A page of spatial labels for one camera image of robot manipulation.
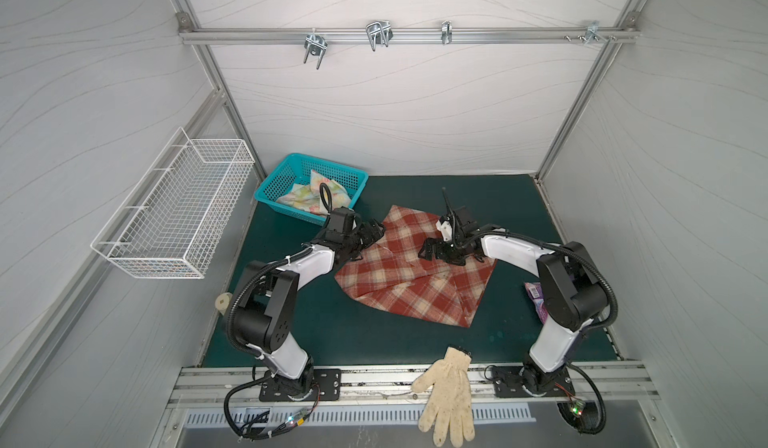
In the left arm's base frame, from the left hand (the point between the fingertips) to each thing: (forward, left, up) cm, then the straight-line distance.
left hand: (383, 230), depth 93 cm
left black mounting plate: (-41, +13, -9) cm, 44 cm away
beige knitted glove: (-44, -18, -10) cm, 48 cm away
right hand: (-3, -17, -5) cm, 18 cm away
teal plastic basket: (+31, +37, -5) cm, 48 cm away
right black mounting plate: (-40, -34, -9) cm, 53 cm away
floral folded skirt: (+19, +30, -7) cm, 36 cm away
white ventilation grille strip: (-47, -6, -10) cm, 48 cm away
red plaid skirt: (-10, -2, -8) cm, 13 cm away
